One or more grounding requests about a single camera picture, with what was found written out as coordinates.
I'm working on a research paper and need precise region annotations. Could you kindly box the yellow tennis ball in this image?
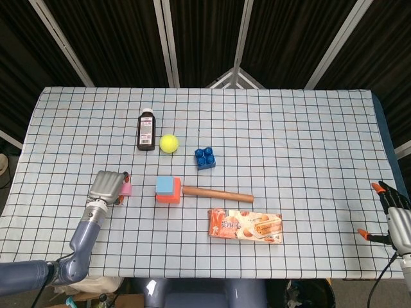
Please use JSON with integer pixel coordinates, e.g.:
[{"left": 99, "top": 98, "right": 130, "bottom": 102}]
[{"left": 159, "top": 133, "right": 179, "bottom": 154}]

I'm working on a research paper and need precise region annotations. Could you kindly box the checked light blue tablecloth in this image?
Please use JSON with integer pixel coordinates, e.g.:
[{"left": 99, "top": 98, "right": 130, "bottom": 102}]
[{"left": 0, "top": 85, "right": 402, "bottom": 280}]

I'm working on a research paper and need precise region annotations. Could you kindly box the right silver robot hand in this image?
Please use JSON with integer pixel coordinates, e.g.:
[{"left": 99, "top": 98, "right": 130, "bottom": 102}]
[{"left": 357, "top": 180, "right": 411, "bottom": 254}]

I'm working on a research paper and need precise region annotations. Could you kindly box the white double screen frame post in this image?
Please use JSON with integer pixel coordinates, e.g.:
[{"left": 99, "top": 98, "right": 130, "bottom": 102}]
[{"left": 153, "top": 0, "right": 180, "bottom": 87}]

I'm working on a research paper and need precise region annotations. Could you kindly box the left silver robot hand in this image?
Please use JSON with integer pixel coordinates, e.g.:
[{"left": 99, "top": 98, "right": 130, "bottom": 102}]
[{"left": 87, "top": 170, "right": 132, "bottom": 206}]

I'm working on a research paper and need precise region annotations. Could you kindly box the black right hand cable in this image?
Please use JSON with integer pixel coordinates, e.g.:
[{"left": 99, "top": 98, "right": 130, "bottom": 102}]
[{"left": 367, "top": 250, "right": 399, "bottom": 308}]

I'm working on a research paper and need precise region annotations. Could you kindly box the light blue foam cube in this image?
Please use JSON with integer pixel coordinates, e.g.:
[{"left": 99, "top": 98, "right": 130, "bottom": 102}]
[{"left": 155, "top": 176, "right": 175, "bottom": 196}]

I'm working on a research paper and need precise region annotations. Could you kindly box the brown medicine bottle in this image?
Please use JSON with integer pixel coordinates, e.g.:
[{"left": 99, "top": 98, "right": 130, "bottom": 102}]
[{"left": 137, "top": 108, "right": 156, "bottom": 151}]

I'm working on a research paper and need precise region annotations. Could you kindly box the orange egg roll box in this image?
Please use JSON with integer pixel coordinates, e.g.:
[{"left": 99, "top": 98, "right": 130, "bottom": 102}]
[{"left": 207, "top": 208, "right": 283, "bottom": 245}]

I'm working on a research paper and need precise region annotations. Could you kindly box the large orange foam cube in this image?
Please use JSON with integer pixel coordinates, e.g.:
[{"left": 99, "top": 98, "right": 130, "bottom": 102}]
[{"left": 155, "top": 176, "right": 182, "bottom": 205}]

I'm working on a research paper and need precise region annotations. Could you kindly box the blue-grey robot torso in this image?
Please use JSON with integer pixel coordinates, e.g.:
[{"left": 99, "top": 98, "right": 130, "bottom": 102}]
[{"left": 143, "top": 278, "right": 269, "bottom": 308}]

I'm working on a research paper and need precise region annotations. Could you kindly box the black bin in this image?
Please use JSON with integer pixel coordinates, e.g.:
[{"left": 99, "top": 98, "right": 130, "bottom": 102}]
[{"left": 284, "top": 279, "right": 335, "bottom": 308}]

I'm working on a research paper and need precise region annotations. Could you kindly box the white screen frame rail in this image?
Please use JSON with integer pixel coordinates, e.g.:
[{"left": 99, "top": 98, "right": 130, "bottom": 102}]
[
  {"left": 0, "top": 130, "right": 24, "bottom": 150},
  {"left": 394, "top": 141, "right": 411, "bottom": 160}
]

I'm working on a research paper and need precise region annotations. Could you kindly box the dark blue studded brick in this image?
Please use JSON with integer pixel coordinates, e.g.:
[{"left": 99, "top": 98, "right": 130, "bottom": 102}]
[{"left": 194, "top": 146, "right": 216, "bottom": 171}]

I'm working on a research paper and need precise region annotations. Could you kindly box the wooden rolling pin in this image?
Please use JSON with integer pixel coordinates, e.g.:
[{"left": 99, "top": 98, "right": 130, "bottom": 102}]
[{"left": 182, "top": 186, "right": 255, "bottom": 203}]

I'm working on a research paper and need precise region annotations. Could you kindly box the white screen base bracket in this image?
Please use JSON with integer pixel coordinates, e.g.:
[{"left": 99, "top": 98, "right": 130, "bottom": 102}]
[{"left": 205, "top": 67, "right": 266, "bottom": 90}]

